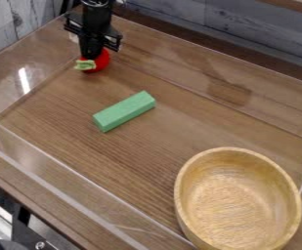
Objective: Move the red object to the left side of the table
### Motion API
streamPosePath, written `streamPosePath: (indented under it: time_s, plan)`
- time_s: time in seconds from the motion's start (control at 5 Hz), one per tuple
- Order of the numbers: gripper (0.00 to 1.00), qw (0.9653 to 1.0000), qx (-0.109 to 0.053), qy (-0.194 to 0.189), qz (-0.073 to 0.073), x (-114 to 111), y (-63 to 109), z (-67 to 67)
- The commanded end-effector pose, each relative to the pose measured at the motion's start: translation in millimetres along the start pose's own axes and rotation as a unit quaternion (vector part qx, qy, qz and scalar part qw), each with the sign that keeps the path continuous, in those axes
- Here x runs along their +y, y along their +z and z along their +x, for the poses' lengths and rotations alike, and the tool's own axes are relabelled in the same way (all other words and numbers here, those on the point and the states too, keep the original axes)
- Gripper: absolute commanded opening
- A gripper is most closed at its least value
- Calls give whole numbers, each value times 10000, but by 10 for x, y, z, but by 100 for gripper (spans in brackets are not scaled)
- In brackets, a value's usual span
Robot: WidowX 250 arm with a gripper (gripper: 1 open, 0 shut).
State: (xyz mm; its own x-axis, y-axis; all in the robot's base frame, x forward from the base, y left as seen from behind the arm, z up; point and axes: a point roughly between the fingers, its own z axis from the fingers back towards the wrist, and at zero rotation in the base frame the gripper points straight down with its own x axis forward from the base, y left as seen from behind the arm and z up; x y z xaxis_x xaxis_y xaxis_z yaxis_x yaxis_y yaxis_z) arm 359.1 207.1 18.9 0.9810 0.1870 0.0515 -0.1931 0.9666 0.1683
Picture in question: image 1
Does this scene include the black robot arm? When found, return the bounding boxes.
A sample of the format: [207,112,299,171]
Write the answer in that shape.
[64,0,123,60]

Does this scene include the wooden bowl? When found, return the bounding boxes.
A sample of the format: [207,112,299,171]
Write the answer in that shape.
[174,147,302,250]

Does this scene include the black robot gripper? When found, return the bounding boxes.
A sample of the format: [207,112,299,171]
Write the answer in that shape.
[64,3,123,60]

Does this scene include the red plush strawberry toy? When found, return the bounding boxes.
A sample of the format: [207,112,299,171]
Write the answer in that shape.
[75,49,109,73]

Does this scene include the black device with knob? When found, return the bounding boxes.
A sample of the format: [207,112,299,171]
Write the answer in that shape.
[0,224,59,250]

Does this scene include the green foam block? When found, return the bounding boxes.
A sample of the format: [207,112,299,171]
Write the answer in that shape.
[92,91,155,133]

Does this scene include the clear acrylic enclosure wall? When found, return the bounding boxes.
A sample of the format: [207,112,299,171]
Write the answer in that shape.
[0,19,302,250]

